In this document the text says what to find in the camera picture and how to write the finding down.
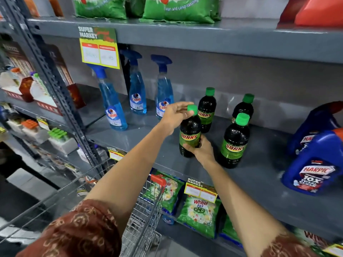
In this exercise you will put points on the person's left hand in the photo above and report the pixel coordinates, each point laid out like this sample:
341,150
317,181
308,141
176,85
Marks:
172,116

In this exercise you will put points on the person's right hand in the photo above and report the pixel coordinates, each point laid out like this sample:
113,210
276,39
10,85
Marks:
205,153

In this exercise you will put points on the person's right thumb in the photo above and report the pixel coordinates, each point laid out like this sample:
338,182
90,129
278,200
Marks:
190,149

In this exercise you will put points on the person's left fingers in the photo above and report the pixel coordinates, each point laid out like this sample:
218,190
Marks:
183,108

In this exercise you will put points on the dark bottle with green cap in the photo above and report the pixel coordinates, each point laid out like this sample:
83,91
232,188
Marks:
189,136
244,108
234,147
206,111

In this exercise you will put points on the person's left forearm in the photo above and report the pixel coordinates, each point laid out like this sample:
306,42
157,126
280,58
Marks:
128,171

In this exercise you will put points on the person's right forearm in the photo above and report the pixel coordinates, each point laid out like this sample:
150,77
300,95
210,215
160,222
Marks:
241,206

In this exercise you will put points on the blue glass cleaner spray bottle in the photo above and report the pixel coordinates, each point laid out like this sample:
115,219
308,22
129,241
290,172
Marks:
114,107
164,93
137,90

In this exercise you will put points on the yellow shelf price tag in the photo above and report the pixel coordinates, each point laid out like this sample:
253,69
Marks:
115,154
334,250
200,190
99,48

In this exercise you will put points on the green detergent packet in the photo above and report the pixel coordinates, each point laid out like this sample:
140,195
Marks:
181,9
199,216
230,230
167,191
100,6
313,242

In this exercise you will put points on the grey metal shelf rack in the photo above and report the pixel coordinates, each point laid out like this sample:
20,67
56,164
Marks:
241,40

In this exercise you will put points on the blue toilet cleaner bottle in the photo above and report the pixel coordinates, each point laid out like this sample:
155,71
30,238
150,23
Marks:
316,165
312,128

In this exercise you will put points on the white box with green items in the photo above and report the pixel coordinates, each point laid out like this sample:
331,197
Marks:
61,140

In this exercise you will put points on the brown product display card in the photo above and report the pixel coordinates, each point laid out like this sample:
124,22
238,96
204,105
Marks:
63,69
16,60

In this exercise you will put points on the brown patterned right sleeve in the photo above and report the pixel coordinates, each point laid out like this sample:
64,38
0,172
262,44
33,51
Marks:
288,247

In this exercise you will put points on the brown patterned sleeve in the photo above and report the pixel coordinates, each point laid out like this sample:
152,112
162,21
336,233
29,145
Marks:
288,247
80,232

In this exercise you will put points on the brown patterned left sleeve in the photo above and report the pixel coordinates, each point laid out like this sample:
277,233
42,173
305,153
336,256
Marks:
80,232

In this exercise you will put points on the white and red display box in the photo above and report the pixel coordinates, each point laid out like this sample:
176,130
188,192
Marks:
43,97
12,84

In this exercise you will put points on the red plastic container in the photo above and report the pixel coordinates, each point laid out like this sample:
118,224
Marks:
290,10
320,10

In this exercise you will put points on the white box with orange items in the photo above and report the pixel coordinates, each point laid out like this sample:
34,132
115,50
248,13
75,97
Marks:
32,129

